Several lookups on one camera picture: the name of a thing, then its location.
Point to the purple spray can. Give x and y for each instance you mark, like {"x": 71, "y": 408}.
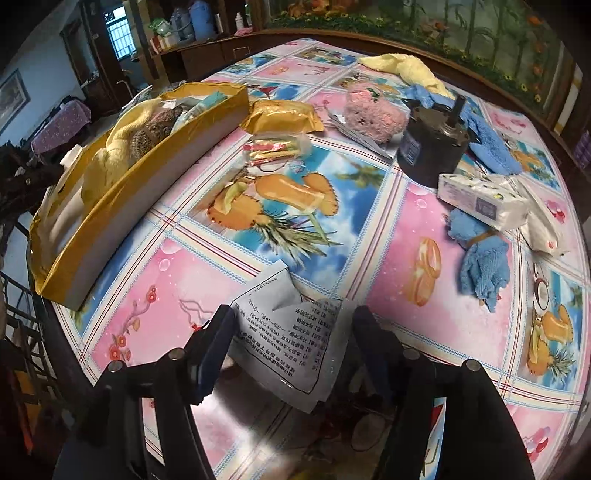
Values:
{"x": 580, "y": 148}

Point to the white bottle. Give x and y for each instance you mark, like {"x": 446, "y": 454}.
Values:
{"x": 238, "y": 19}

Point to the teal cartoon tissue pack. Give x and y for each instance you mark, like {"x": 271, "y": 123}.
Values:
{"x": 207, "y": 104}

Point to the large blue towel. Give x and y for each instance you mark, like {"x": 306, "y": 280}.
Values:
{"x": 489, "y": 143}

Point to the white tissue pack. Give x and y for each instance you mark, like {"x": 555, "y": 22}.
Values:
{"x": 480, "y": 201}

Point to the blue thermos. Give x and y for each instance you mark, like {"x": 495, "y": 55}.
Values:
{"x": 201, "y": 21}

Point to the green plastic bag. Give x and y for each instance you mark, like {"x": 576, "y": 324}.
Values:
{"x": 161, "y": 26}

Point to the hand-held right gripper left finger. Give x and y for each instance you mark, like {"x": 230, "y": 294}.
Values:
{"x": 214, "y": 355}

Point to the table with purple cloth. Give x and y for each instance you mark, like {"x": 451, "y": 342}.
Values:
{"x": 60, "y": 124}

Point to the striped tissue pack red dot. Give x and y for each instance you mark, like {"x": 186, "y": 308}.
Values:
{"x": 545, "y": 230}

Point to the silver foil packet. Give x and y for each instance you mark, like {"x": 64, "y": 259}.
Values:
{"x": 351, "y": 131}

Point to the pink fluffy toy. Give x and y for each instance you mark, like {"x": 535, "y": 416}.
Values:
{"x": 369, "y": 115}

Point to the black metal rack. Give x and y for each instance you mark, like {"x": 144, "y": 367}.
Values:
{"x": 18, "y": 323}

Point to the gold foil packet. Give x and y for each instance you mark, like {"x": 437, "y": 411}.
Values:
{"x": 281, "y": 115}

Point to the dark wooden sideboard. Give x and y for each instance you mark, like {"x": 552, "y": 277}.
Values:
{"x": 207, "y": 55}

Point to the framed wall picture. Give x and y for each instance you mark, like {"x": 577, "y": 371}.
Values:
{"x": 14, "y": 94}

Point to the painted flower glass panel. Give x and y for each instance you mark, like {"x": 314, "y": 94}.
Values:
{"x": 438, "y": 27}

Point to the small blue towel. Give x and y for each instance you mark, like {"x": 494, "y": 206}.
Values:
{"x": 485, "y": 267}

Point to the brown knitted cloth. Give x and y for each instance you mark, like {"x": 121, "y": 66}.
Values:
{"x": 154, "y": 134}

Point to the gold cardboard box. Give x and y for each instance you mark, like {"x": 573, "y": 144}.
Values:
{"x": 138, "y": 203}

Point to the dark wooden chair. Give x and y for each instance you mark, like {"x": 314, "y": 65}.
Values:
{"x": 23, "y": 184}

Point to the large yellow towel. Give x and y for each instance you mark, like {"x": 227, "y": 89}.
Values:
{"x": 106, "y": 166}

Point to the white paper packet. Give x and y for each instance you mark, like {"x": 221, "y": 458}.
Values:
{"x": 286, "y": 341}

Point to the barred window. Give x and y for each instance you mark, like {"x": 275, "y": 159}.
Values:
{"x": 121, "y": 39}

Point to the black electric motor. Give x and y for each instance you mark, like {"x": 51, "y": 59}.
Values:
{"x": 425, "y": 152}

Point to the clear packet of sticks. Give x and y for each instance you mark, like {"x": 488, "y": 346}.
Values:
{"x": 277, "y": 150}

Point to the small yellow towel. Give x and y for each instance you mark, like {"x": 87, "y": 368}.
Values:
{"x": 406, "y": 69}

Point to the blue water jug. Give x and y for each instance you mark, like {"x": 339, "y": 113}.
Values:
{"x": 179, "y": 25}

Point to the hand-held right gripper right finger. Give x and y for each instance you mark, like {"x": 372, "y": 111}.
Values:
{"x": 371, "y": 355}

